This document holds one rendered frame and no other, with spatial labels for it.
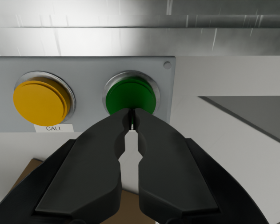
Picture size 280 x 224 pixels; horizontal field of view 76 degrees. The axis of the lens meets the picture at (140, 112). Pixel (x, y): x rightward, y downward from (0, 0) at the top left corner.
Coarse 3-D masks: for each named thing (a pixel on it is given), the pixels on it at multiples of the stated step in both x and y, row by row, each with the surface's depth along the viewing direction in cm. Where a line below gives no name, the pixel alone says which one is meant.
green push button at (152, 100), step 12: (120, 84) 13; (132, 84) 13; (144, 84) 13; (108, 96) 14; (120, 96) 14; (132, 96) 14; (144, 96) 14; (108, 108) 14; (120, 108) 14; (132, 108) 14; (144, 108) 14; (132, 120) 15
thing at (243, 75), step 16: (176, 64) 24; (192, 64) 24; (208, 64) 24; (224, 64) 24; (240, 64) 24; (256, 64) 24; (272, 64) 24; (176, 80) 25; (192, 80) 25; (208, 80) 25; (224, 80) 25; (240, 80) 25; (256, 80) 25; (272, 80) 25
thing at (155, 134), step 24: (144, 120) 11; (144, 144) 10; (168, 144) 9; (144, 168) 8; (168, 168) 8; (192, 168) 8; (144, 192) 7; (168, 192) 7; (192, 192) 7; (168, 216) 7
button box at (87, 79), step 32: (0, 64) 13; (32, 64) 13; (64, 64) 13; (96, 64) 13; (128, 64) 13; (160, 64) 14; (0, 96) 15; (96, 96) 15; (160, 96) 15; (0, 128) 16; (32, 128) 16; (64, 128) 16
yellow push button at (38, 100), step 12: (24, 84) 13; (36, 84) 13; (48, 84) 13; (24, 96) 13; (36, 96) 13; (48, 96) 13; (60, 96) 14; (24, 108) 14; (36, 108) 14; (48, 108) 14; (60, 108) 14; (36, 120) 14; (48, 120) 14; (60, 120) 15
